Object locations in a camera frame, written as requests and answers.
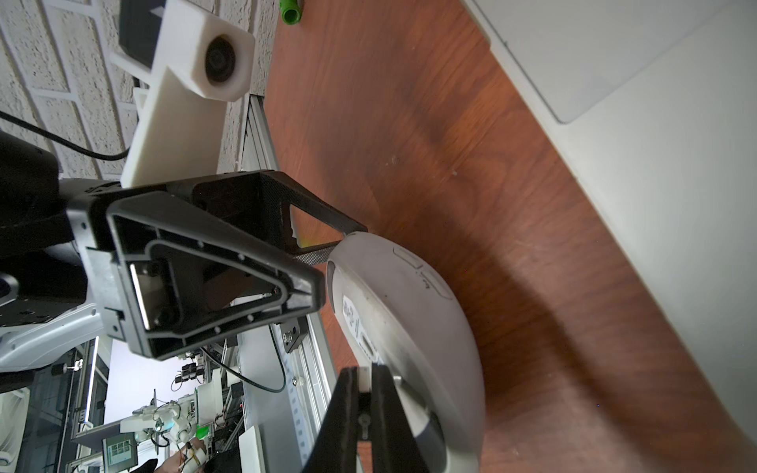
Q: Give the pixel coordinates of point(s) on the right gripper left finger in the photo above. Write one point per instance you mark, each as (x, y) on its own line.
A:
(335, 449)

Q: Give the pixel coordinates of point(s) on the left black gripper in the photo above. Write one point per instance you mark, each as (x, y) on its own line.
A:
(169, 277)

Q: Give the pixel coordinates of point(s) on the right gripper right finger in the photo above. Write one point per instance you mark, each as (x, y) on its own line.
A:
(394, 448)

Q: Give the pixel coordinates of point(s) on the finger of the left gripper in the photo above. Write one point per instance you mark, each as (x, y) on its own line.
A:
(260, 203)

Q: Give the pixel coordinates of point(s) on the white wireless mouse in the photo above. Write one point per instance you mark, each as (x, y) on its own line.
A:
(396, 310)

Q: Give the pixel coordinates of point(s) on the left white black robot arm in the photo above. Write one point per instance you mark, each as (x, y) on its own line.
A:
(47, 303)

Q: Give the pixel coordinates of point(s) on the silver open laptop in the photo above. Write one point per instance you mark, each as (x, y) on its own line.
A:
(652, 106)

